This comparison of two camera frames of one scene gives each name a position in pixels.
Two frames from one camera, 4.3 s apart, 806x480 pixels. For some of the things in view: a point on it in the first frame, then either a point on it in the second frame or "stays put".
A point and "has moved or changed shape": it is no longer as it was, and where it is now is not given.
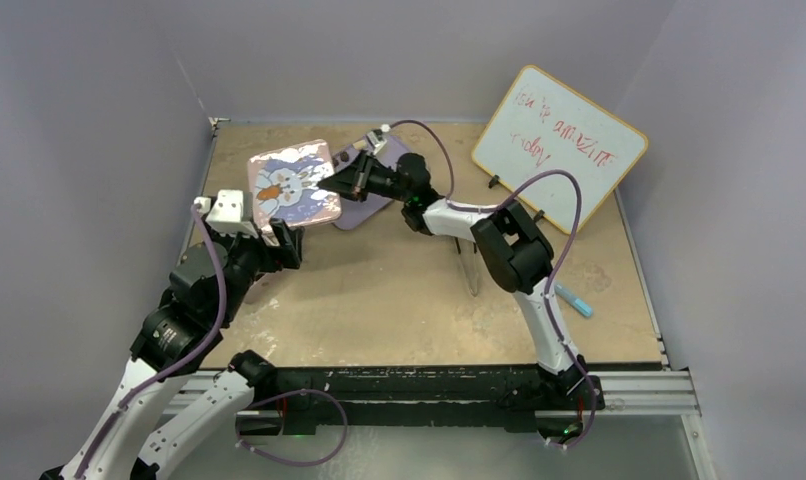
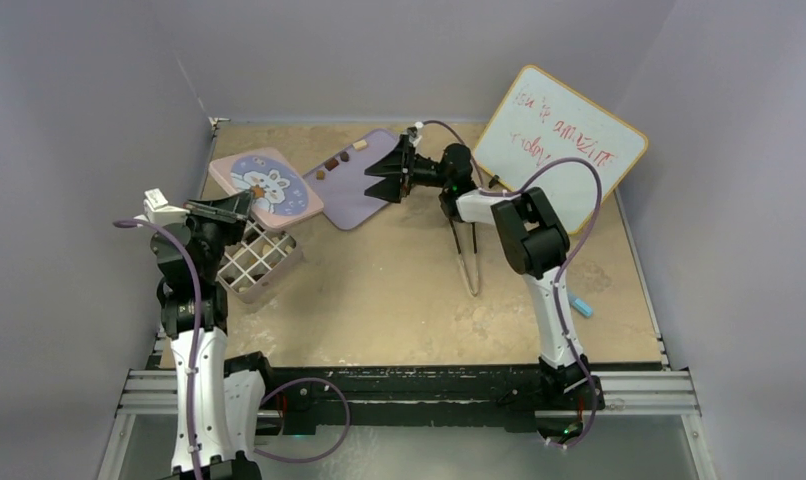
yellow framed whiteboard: [541, 125] stays put
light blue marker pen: [567, 296] stays put
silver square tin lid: [284, 185] has moved or changed shape
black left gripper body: [268, 257] -> [212, 235]
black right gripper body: [379, 181] -> [426, 173]
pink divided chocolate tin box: [267, 296] has moved or changed shape
